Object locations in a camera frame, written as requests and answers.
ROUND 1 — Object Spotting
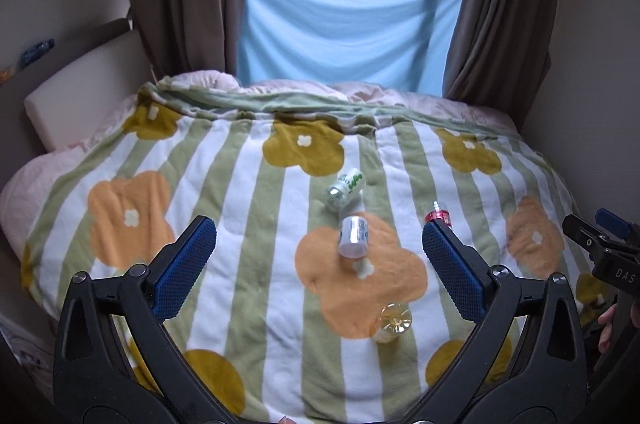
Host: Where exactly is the blue plastic bottle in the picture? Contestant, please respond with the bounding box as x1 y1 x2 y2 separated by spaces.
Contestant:
17 38 56 68

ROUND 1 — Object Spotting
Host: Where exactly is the clear yellow plastic cup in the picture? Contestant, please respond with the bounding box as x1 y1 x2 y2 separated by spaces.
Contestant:
374 302 414 344

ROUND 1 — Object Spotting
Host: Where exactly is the striped flower blanket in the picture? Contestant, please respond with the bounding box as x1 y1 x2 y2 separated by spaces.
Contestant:
20 77 617 424

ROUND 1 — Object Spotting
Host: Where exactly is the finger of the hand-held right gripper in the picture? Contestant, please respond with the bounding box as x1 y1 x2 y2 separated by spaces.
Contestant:
562 213 607 259
594 209 635 241

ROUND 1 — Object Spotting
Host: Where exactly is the light blue cloth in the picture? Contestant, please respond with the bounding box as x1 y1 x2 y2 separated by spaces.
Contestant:
235 0 466 98

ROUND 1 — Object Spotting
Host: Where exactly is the person's right hand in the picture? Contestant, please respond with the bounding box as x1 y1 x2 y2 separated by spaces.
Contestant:
597 304 619 353

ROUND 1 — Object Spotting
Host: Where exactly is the beige headboard cushion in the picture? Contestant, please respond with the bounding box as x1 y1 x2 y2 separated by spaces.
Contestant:
23 29 153 153

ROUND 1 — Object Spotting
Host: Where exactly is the white cup with green dots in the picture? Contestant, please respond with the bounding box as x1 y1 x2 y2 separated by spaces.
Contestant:
326 167 366 210

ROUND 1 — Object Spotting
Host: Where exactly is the wooden headboard shelf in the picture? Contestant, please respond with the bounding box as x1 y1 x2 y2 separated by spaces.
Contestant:
0 17 137 115

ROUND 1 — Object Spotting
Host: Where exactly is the clear cup with red label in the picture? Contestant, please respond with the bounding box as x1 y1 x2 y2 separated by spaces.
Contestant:
424 200 454 228

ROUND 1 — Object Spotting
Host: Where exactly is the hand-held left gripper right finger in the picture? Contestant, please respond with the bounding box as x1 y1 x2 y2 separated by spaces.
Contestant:
399 219 589 424

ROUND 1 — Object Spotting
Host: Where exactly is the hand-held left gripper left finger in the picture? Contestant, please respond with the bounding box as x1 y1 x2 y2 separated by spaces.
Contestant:
52 215 242 424

